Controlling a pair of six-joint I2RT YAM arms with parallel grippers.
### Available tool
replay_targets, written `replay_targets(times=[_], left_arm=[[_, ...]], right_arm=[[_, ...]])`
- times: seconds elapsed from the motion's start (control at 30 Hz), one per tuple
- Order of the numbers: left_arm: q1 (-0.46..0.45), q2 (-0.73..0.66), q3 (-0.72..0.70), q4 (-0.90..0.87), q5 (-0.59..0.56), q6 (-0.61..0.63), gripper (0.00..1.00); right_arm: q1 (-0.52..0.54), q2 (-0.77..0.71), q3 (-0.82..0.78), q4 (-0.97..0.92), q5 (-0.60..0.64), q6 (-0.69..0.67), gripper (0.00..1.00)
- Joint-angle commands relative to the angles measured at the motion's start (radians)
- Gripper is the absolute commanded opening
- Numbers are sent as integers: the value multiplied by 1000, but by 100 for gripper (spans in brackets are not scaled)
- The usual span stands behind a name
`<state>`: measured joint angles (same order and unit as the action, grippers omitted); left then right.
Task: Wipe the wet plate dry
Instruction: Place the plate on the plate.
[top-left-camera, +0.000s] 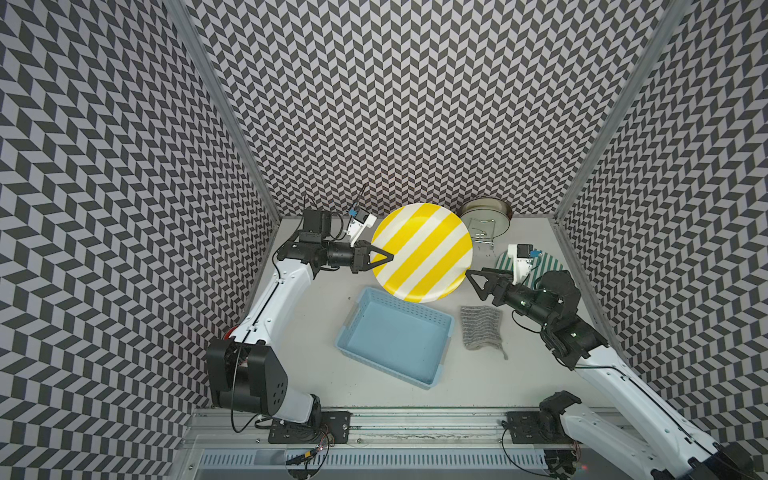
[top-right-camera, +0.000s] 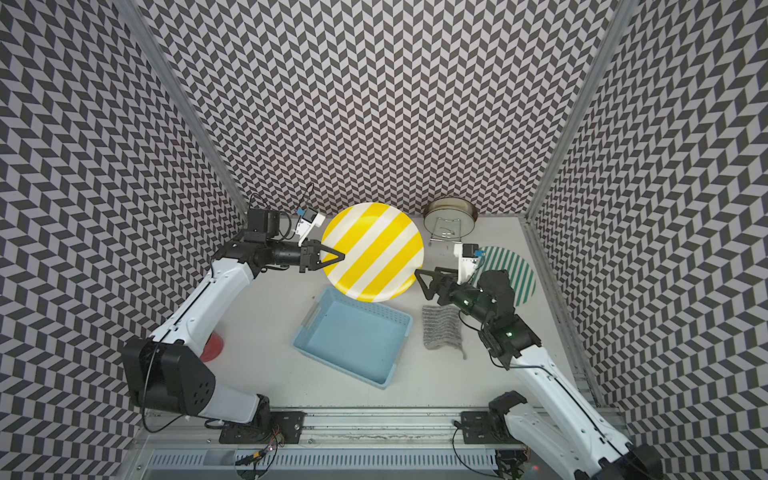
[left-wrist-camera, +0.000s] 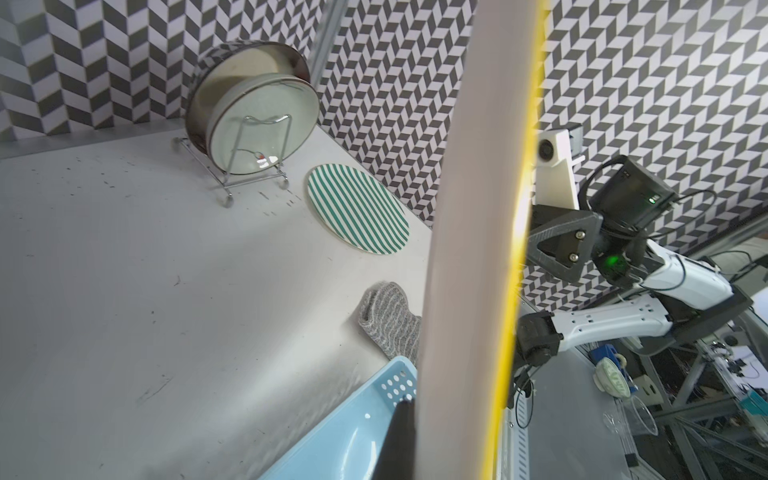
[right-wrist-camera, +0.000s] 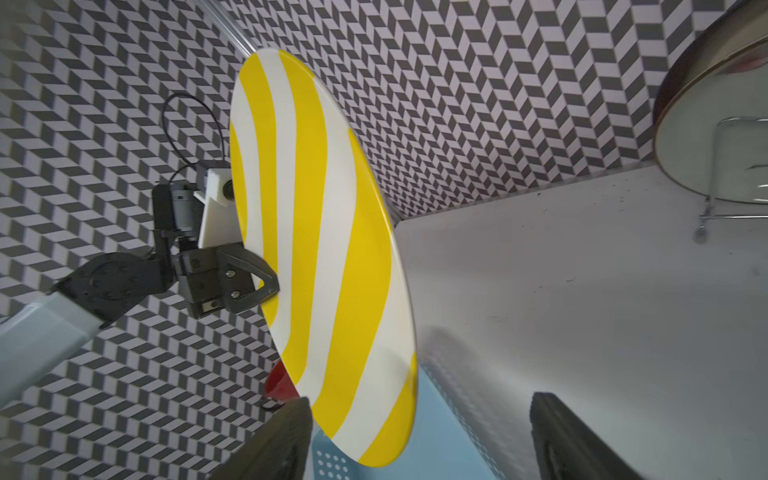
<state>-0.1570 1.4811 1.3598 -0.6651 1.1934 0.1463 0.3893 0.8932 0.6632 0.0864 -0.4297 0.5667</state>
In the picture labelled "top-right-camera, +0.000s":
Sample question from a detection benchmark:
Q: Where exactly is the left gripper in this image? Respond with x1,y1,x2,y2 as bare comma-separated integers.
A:
266,237,344,273

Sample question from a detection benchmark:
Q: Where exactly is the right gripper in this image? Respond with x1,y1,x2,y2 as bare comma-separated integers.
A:
414,266,493,326

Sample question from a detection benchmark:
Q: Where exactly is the grey microfibre cloth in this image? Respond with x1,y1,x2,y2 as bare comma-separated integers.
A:
421,305,467,360

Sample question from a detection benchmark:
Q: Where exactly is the yellow striped plate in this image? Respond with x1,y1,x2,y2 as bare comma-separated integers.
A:
322,202,425,303

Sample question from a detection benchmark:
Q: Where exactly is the green striped plate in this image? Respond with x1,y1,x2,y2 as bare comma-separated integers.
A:
470,246,538,307

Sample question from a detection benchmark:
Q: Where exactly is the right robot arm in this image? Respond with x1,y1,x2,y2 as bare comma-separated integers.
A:
415,268,664,479

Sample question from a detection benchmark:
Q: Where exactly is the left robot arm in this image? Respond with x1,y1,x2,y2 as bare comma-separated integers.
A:
121,208,345,432

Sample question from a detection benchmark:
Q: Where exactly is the light blue plastic basket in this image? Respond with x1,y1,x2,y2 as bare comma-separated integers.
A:
291,287,413,389

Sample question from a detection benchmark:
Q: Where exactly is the red emergency stop button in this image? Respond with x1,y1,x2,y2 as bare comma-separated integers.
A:
200,331,224,363

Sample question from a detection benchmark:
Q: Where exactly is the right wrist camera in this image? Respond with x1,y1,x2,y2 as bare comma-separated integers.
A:
453,243,484,284

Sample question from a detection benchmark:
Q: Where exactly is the wire plate stand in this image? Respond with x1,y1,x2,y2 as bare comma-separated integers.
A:
429,217,462,246

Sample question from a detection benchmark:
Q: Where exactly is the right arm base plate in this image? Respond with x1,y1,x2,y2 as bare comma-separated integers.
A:
459,410,519,445

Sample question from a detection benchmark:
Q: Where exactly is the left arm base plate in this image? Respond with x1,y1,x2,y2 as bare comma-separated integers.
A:
219,410,306,445

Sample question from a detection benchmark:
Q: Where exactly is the aluminium front rail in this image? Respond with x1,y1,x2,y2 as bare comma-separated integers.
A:
134,407,487,448

